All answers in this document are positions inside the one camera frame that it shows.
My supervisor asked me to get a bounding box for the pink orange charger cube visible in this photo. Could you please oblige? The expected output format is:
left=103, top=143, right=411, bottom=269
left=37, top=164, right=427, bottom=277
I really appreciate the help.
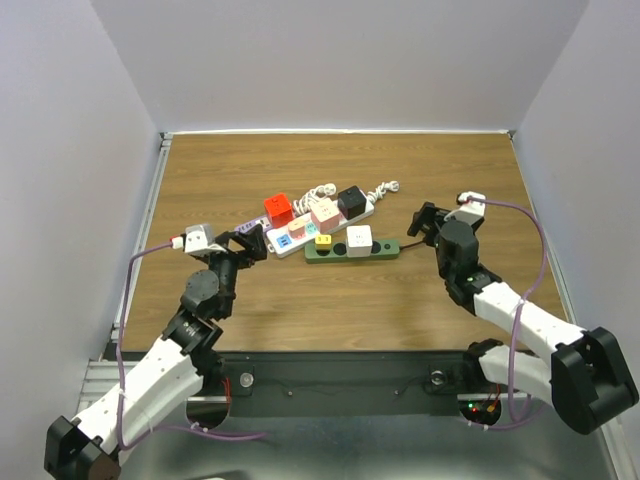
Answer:
left=287, top=217, right=307, bottom=239

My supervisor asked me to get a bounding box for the white multicolour power strip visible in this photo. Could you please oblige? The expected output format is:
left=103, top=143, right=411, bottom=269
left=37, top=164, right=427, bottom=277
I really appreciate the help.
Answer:
left=266, top=199, right=374, bottom=258

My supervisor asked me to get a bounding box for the white cable of strip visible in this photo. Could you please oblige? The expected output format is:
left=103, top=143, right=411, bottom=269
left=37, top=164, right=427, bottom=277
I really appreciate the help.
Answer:
left=367, top=180, right=401, bottom=201

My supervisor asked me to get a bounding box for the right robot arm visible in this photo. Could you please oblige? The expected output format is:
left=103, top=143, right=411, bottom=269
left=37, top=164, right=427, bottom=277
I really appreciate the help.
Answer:
left=407, top=192, right=639, bottom=435

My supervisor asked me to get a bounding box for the green power strip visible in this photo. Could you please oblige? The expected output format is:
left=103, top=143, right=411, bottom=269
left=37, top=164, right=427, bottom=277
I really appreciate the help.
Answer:
left=304, top=239, right=400, bottom=264

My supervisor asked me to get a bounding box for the black cube adapter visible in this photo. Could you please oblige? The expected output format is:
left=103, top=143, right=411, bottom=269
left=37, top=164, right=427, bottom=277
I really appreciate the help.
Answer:
left=337, top=185, right=367, bottom=220

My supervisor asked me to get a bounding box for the white cube adapter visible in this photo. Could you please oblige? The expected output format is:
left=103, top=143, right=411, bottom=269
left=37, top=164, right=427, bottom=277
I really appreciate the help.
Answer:
left=346, top=225, right=373, bottom=258

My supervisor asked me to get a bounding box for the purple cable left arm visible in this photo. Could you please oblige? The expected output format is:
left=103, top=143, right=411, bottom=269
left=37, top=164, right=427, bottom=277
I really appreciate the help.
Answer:
left=115, top=241, right=266, bottom=449

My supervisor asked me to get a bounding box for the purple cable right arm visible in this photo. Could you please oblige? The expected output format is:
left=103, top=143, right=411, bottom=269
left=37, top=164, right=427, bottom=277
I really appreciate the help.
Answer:
left=467, top=198, right=549, bottom=432

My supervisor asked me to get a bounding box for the red cube socket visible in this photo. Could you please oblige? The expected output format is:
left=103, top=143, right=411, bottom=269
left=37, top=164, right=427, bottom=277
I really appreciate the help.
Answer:
left=263, top=193, right=295, bottom=228

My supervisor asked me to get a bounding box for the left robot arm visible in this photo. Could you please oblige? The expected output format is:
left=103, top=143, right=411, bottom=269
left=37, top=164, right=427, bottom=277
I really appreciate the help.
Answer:
left=44, top=224, right=268, bottom=479

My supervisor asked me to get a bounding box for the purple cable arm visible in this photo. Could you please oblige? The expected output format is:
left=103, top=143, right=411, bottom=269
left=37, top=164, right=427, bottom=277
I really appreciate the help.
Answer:
left=115, top=241, right=266, bottom=449
left=467, top=198, right=549, bottom=432

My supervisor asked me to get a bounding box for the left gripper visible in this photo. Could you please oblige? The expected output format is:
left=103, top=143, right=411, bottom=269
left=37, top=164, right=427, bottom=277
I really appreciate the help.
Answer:
left=201, top=224, right=266, bottom=317

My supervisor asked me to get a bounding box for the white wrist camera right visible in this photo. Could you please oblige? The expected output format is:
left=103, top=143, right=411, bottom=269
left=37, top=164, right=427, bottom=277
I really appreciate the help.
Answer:
left=444, top=191, right=486, bottom=226

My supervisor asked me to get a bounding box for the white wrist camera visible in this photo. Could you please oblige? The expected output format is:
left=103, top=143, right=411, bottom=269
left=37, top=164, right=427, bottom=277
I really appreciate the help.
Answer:
left=170, top=223, right=224, bottom=257
left=444, top=191, right=486, bottom=226

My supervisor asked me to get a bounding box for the pink cube socket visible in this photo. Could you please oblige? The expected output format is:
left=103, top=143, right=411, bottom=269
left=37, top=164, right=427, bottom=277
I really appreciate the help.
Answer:
left=310, top=198, right=341, bottom=234

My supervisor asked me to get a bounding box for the purple power strip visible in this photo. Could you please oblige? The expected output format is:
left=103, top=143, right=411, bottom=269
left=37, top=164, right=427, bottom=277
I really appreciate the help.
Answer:
left=234, top=215, right=273, bottom=235

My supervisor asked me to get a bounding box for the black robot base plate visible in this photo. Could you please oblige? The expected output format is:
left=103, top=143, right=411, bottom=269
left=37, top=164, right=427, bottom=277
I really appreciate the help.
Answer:
left=164, top=349, right=521, bottom=419

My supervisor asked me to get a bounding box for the yellow green charger plug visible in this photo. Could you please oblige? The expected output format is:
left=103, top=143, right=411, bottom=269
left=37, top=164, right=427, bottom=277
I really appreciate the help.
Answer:
left=314, top=234, right=332, bottom=252

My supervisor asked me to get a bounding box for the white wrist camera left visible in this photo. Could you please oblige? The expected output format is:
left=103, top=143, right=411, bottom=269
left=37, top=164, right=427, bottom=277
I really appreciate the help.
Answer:
left=170, top=223, right=224, bottom=257

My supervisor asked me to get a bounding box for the white coiled power cable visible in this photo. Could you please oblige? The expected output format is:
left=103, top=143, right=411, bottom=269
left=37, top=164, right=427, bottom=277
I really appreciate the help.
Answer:
left=292, top=181, right=339, bottom=214

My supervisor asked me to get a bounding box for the aluminium table edge rail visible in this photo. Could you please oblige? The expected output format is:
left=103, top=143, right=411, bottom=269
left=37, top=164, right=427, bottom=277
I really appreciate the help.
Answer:
left=110, top=132, right=174, bottom=343

